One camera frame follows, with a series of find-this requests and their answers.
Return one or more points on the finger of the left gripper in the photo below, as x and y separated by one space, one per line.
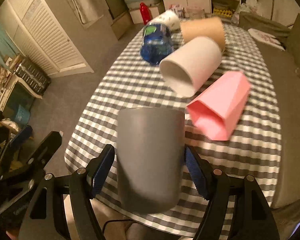
37 160
9 147

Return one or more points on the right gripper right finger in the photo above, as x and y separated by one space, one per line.
252 217

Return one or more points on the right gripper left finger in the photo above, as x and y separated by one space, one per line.
45 217

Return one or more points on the grey plastic cup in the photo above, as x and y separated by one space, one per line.
150 146

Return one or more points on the pink angular cup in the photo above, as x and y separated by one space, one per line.
217 110

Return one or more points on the white plastic cup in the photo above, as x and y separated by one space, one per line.
189 67

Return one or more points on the white patterned paper cup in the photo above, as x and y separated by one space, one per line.
169 19

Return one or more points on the brown paper cup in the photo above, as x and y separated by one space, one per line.
207 27

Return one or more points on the black metal case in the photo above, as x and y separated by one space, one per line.
33 75

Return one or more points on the grey checked tablecloth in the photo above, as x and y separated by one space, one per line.
254 147

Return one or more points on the white louvered wardrobe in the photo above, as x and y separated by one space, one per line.
51 35

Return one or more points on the blue plastic water bottle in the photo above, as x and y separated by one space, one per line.
156 43

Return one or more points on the red thermos bottle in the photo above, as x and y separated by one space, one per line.
145 13

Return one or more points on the paper sheet on sofa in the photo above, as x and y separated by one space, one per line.
266 38

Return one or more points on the printed paper bag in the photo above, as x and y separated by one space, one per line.
178 10

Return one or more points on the white plastic bags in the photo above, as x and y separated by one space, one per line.
250 6

